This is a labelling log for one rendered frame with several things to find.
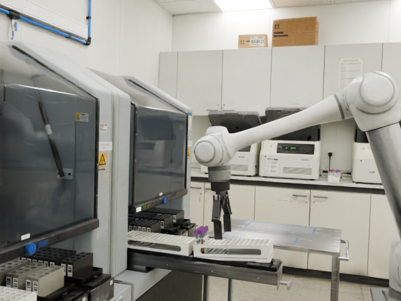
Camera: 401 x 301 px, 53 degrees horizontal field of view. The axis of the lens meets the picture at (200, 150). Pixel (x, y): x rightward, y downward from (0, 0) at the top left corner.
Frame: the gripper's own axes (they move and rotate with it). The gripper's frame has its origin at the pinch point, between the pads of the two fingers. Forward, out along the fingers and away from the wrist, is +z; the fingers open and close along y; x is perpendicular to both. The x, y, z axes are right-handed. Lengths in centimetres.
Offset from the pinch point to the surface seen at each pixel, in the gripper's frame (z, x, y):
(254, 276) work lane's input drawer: 14.6, -12.8, -6.6
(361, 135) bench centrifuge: -36, -69, 275
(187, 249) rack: 5.9, 13.7, -4.8
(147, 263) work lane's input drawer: 11.3, 30.5, -6.6
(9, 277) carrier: 0, 46, -61
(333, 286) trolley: 28, -40, 25
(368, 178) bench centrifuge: 2, -70, 230
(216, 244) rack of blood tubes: 3.6, 1.7, -4.7
